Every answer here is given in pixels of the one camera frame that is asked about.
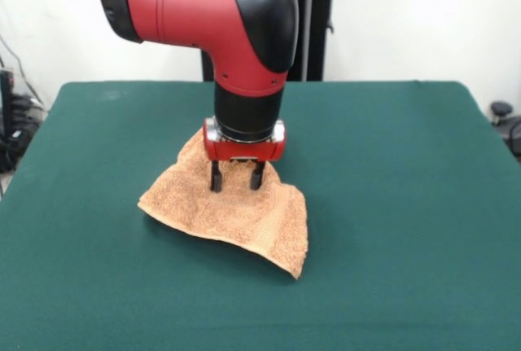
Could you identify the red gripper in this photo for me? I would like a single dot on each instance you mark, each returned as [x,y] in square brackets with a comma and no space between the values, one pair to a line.
[244,150]

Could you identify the tan terry towel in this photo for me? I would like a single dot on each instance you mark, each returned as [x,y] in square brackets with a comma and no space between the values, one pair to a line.
[228,216]

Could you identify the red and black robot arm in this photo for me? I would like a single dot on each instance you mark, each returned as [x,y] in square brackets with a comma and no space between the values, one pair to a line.
[195,9]

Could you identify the dark green table cloth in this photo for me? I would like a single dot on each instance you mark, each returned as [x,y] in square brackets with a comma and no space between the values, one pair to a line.
[122,286]

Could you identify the black equipment pile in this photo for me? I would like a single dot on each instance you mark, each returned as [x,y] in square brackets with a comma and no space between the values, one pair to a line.
[20,123]

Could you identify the black computer tower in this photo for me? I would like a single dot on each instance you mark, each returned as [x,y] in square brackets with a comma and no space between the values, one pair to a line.
[6,98]

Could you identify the black office chair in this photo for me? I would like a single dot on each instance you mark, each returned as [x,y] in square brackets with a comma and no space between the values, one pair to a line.
[509,123]

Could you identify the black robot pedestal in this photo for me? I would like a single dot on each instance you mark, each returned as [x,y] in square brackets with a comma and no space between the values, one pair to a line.
[317,41]

